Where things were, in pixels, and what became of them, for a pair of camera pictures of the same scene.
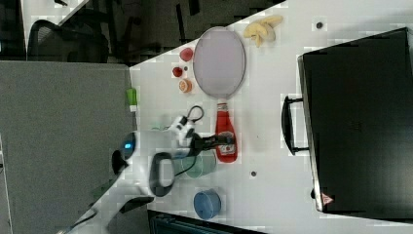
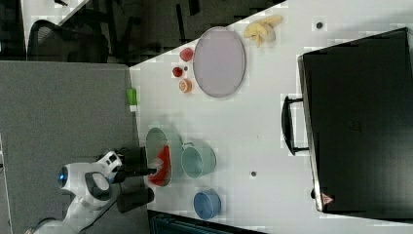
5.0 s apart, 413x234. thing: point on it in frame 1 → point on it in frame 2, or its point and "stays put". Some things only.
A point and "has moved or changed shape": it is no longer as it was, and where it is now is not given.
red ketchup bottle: (223, 123) has moved or changed shape
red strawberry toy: (186, 54) stays put
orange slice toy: (185, 86) stays put
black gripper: (200, 143) → (122, 173)
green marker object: (131, 98) stays put
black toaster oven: (356, 120) stays put
